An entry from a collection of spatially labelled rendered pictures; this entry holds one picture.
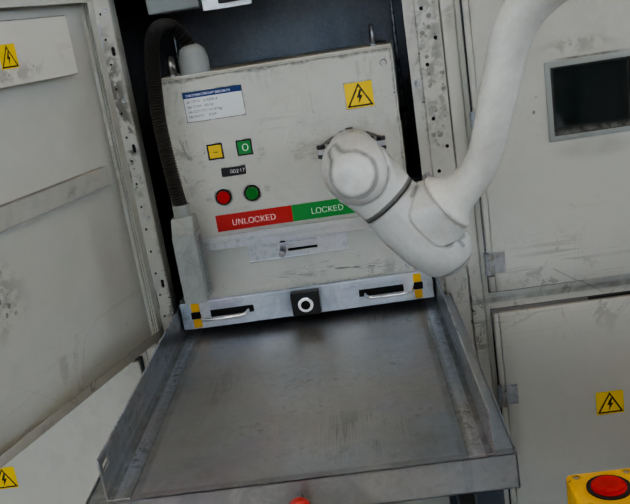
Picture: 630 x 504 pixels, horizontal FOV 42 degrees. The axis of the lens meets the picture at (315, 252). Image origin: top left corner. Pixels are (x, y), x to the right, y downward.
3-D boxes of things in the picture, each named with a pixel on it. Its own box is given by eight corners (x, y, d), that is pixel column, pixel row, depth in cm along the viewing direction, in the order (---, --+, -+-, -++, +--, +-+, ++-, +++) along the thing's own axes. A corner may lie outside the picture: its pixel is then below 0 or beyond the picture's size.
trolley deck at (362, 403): (520, 487, 117) (517, 450, 116) (93, 539, 121) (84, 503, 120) (454, 318, 182) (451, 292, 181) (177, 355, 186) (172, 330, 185)
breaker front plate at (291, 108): (418, 278, 175) (390, 47, 162) (193, 309, 178) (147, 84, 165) (418, 276, 176) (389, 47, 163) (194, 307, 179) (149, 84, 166)
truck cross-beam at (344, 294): (434, 297, 175) (431, 270, 174) (184, 330, 179) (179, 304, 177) (431, 289, 180) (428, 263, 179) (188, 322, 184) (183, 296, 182)
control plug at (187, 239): (208, 302, 166) (192, 218, 162) (184, 305, 167) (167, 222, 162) (214, 290, 174) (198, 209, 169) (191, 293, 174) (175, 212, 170)
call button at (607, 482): (633, 503, 94) (632, 490, 93) (597, 507, 94) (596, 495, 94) (621, 483, 98) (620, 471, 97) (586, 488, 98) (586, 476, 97)
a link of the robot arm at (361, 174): (308, 160, 139) (363, 214, 142) (305, 178, 124) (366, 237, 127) (353, 114, 137) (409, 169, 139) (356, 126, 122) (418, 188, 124)
